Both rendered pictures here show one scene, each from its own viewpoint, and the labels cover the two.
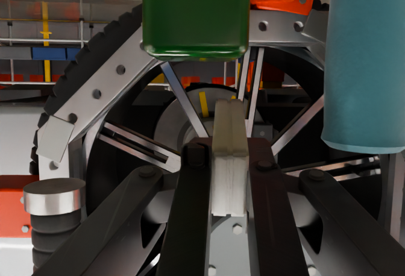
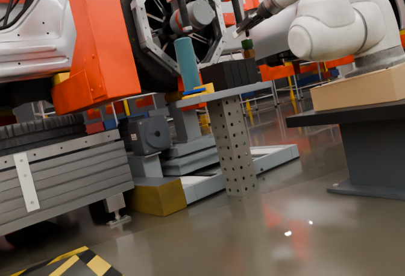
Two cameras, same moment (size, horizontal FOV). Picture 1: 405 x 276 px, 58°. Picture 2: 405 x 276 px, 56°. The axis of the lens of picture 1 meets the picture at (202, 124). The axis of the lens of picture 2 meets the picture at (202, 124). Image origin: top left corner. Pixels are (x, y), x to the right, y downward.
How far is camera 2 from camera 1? 1.73 m
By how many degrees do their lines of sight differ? 41
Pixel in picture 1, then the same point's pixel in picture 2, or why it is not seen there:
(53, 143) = (225, 35)
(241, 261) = (207, 13)
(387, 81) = (191, 51)
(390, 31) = (193, 61)
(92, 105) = (220, 45)
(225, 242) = (210, 17)
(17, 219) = (227, 17)
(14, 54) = (158, 112)
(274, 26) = not seen: hidden behind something
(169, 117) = not seen: hidden behind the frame
